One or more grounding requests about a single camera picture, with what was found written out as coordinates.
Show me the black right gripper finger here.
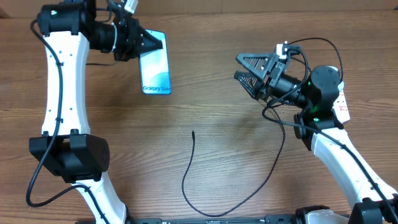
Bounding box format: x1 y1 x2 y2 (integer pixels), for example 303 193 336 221
236 53 277 78
234 71 263 99

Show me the black samsung smartphone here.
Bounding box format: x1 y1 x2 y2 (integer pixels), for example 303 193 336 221
139 29 172 95

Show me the black charger cable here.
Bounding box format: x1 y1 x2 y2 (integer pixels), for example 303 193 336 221
181 37 345 218

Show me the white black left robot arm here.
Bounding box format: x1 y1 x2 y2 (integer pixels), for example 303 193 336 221
29 0 172 223

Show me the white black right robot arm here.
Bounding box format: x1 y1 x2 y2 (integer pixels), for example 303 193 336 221
234 53 397 223

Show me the white power strip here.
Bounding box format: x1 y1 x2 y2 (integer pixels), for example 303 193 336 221
333 81 350 123

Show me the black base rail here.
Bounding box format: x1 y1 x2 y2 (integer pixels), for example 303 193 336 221
74 203 352 224

